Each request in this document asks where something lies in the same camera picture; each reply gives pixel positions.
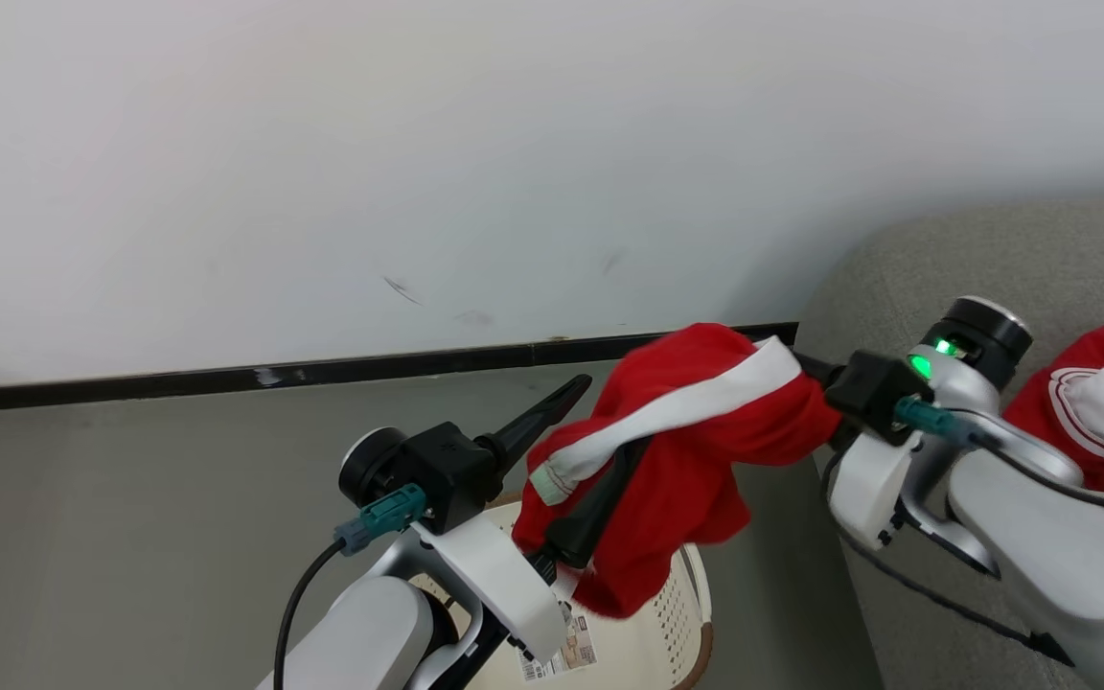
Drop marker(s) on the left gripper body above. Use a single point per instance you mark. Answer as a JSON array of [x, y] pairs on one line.
[[504, 585]]

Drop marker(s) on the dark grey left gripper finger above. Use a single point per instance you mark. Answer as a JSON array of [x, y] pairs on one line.
[[538, 422], [590, 513]]

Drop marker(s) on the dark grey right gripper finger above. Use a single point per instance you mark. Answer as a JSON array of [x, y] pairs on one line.
[[820, 371]]

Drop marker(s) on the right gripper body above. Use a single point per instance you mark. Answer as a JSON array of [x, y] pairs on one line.
[[983, 340]]

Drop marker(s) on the red jersey with white sleeves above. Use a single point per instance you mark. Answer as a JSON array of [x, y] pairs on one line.
[[1041, 412]]

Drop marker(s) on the red shorts with white stripe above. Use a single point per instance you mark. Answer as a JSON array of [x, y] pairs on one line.
[[696, 479]]

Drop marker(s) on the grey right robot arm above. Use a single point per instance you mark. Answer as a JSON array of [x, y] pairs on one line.
[[1069, 565]]

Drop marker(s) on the cream perforated laundry basket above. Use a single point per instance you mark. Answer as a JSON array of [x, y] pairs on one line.
[[648, 632]]

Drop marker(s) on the white barcode sticker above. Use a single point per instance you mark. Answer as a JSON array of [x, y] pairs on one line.
[[562, 652]]

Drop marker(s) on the grey fabric sofa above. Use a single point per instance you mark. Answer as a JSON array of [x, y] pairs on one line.
[[897, 287]]

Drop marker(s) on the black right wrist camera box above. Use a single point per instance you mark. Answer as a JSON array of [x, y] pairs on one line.
[[873, 393]]

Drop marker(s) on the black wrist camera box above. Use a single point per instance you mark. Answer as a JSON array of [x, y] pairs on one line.
[[873, 393], [451, 474]]

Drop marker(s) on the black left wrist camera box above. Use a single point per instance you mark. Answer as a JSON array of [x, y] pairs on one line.
[[451, 474]]

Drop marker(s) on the black wall baseboard strip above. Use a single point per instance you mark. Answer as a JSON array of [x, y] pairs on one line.
[[226, 376]]

